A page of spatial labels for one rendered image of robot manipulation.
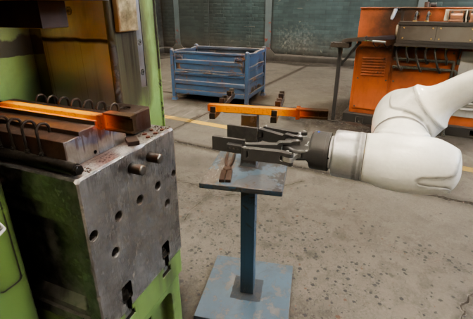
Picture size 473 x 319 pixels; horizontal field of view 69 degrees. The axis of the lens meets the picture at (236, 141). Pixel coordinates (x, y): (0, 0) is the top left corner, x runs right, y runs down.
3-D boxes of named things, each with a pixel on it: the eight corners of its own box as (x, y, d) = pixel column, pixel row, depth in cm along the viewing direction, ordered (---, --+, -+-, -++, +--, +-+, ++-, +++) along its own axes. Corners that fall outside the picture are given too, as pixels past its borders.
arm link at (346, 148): (361, 169, 69) (331, 164, 71) (367, 126, 66) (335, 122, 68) (357, 189, 61) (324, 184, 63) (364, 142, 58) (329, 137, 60)
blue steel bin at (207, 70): (266, 94, 526) (267, 46, 500) (248, 108, 458) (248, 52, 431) (196, 88, 569) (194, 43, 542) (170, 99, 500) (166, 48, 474)
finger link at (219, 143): (245, 153, 69) (243, 154, 68) (213, 148, 71) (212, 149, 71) (245, 139, 68) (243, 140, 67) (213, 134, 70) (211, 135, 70)
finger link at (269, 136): (300, 137, 67) (304, 135, 68) (256, 124, 75) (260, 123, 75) (298, 156, 69) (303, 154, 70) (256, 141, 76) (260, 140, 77)
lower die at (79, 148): (126, 140, 95) (122, 110, 92) (68, 170, 77) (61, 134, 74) (19, 122, 110) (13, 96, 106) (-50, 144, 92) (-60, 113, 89)
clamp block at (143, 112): (152, 127, 105) (150, 105, 103) (134, 136, 98) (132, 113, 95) (120, 122, 109) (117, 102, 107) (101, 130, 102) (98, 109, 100)
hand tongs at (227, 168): (232, 127, 180) (232, 125, 179) (241, 127, 179) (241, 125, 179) (219, 182, 124) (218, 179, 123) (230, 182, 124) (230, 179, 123)
